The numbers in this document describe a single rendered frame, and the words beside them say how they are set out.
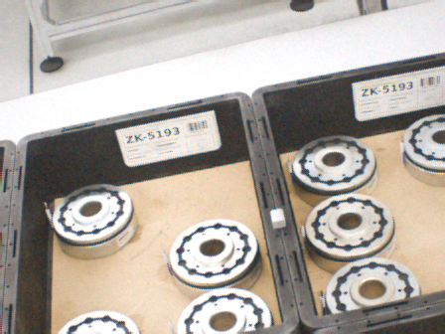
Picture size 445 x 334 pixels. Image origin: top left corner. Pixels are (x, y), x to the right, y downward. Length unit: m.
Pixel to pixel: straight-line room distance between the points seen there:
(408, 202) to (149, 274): 0.32
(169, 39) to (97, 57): 0.24
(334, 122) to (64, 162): 0.35
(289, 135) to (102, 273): 0.30
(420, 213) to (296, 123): 0.20
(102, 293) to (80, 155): 0.20
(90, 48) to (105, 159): 1.95
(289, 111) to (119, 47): 1.95
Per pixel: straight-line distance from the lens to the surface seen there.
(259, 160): 1.10
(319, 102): 1.23
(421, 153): 1.20
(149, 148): 1.24
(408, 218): 1.16
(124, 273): 1.16
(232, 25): 3.12
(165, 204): 1.23
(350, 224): 1.13
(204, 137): 1.23
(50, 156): 1.25
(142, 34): 3.18
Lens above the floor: 1.63
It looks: 40 degrees down
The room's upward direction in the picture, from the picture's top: 12 degrees counter-clockwise
